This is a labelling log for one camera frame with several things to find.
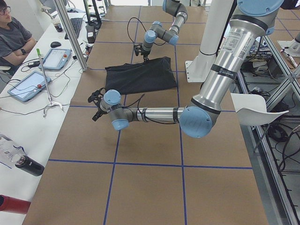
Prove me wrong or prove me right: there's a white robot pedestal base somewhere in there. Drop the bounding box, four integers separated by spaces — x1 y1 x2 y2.
185 0 236 83

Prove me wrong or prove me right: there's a blue teach pendant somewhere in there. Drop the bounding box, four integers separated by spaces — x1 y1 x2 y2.
7 71 45 102
42 48 71 71

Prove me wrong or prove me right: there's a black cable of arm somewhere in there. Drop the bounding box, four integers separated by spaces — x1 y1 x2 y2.
137 93 181 125
127 17 150 47

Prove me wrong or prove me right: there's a white tripod stand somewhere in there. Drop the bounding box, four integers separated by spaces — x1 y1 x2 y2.
36 48 64 118

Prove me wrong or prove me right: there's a black keyboard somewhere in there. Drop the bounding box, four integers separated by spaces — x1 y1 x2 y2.
70 18 83 38

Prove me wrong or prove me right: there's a paper sheet on desk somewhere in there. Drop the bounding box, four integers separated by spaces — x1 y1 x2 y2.
0 133 26 169

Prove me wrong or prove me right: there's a blue teach pendant near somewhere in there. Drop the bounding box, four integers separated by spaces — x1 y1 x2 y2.
7 71 45 102

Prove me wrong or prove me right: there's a seated person grey shirt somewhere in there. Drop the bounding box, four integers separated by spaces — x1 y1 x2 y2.
0 0 37 68

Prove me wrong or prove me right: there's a red bottle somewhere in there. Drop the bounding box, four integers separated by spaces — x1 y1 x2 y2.
0 195 31 214

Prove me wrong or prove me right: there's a blue teach pendant far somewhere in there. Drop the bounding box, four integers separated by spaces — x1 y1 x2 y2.
42 48 71 71

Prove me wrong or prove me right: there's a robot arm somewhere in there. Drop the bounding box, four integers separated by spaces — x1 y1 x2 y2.
93 0 283 138
135 0 188 61

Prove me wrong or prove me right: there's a black water bottle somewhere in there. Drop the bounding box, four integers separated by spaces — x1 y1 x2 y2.
11 154 44 176

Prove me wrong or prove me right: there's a white plastic chair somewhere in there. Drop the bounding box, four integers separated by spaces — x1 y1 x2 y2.
231 93 289 126

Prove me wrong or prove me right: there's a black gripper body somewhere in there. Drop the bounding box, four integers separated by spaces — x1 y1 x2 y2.
92 109 106 121
141 49 150 59

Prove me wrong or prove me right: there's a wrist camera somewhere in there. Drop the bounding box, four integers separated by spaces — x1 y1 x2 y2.
134 44 143 56
88 88 106 103

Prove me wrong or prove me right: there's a black computer mouse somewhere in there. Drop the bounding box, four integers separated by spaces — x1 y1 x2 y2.
50 41 61 48

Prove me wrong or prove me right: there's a black printed t-shirt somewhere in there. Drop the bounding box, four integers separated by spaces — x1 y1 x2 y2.
105 56 177 95

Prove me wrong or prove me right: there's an aluminium frame post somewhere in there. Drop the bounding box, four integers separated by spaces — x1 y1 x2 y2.
53 0 88 72

